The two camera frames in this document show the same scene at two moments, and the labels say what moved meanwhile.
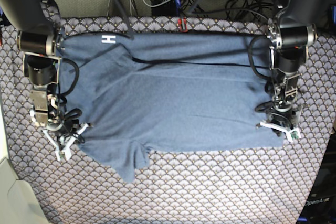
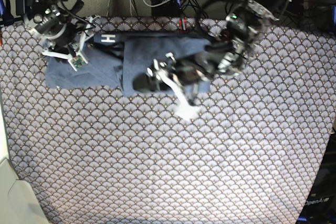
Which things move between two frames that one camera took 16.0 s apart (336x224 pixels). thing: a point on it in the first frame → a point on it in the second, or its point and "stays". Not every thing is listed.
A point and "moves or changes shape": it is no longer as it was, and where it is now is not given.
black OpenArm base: [319, 207] stays
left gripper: [62, 131] → [63, 33]
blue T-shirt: [139, 93] moves or changes shape
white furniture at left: [18, 203] stays
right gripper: [281, 115] → [183, 74]
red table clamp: [180, 25] stays
